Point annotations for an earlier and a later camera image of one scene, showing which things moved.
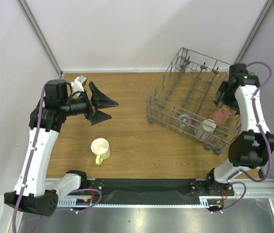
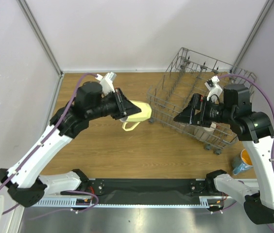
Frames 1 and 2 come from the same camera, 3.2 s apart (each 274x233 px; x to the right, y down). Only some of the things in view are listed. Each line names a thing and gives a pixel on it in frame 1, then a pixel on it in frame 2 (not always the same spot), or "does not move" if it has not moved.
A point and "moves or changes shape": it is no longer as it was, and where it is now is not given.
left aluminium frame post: (36, 29) does not move
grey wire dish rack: (181, 103) does not move
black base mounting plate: (160, 188) does not move
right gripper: (219, 94) → (197, 109)
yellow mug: (100, 147) → (145, 115)
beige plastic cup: (205, 130) does not move
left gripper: (99, 101) → (124, 107)
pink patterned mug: (220, 116) moves or changes shape
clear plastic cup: (184, 123) does not move
